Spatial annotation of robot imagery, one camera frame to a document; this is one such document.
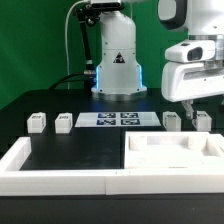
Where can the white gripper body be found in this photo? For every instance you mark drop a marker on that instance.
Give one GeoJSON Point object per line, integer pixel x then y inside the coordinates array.
{"type": "Point", "coordinates": [191, 81]}

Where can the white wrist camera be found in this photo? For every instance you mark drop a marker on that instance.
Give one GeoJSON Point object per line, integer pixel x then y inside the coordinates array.
{"type": "Point", "coordinates": [191, 51]}

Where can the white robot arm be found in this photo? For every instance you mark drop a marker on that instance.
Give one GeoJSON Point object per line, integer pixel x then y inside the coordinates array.
{"type": "Point", "coordinates": [119, 74]}

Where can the white square table top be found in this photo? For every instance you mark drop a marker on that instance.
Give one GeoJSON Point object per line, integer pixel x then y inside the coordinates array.
{"type": "Point", "coordinates": [158, 150]}

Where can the white sheet with markers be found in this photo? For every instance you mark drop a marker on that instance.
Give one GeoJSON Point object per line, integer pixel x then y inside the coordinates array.
{"type": "Point", "coordinates": [117, 119]}

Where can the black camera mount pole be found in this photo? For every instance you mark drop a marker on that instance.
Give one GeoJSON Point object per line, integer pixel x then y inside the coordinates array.
{"type": "Point", "coordinates": [88, 15]}

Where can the white U-shaped obstacle fence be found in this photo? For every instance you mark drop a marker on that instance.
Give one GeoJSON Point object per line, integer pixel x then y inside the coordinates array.
{"type": "Point", "coordinates": [16, 182]}

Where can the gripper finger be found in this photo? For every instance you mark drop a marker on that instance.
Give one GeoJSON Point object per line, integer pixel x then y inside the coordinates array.
{"type": "Point", "coordinates": [187, 104]}

